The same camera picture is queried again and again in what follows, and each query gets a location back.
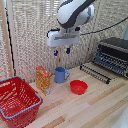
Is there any blue mug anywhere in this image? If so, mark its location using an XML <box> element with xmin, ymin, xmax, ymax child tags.
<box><xmin>54</xmin><ymin>66</ymin><xmax>71</xmax><ymax>84</ymax></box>

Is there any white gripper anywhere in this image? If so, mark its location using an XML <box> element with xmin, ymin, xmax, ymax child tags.
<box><xmin>46</xmin><ymin>27</ymin><xmax>81</xmax><ymax>57</ymax></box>

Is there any orange snack box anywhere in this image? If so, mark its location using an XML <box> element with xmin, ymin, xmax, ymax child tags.
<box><xmin>35</xmin><ymin>65</ymin><xmax>53</xmax><ymax>97</ymax></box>

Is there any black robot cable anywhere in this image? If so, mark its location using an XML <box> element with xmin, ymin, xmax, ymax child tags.
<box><xmin>79</xmin><ymin>16</ymin><xmax>128</xmax><ymax>36</ymax></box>

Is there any red bowl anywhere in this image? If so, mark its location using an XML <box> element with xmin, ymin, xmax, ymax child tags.
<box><xmin>69</xmin><ymin>79</ymin><xmax>89</xmax><ymax>96</ymax></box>

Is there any red shopping basket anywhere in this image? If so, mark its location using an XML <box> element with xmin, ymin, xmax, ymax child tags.
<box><xmin>0</xmin><ymin>75</ymin><xmax>44</xmax><ymax>128</ymax></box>

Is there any black toaster oven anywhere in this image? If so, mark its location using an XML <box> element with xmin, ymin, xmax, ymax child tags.
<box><xmin>92</xmin><ymin>37</ymin><xmax>128</xmax><ymax>79</ymax></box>

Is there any wooden post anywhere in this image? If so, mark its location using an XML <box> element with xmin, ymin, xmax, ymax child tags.
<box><xmin>0</xmin><ymin>0</ymin><xmax>15</xmax><ymax>81</ymax></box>

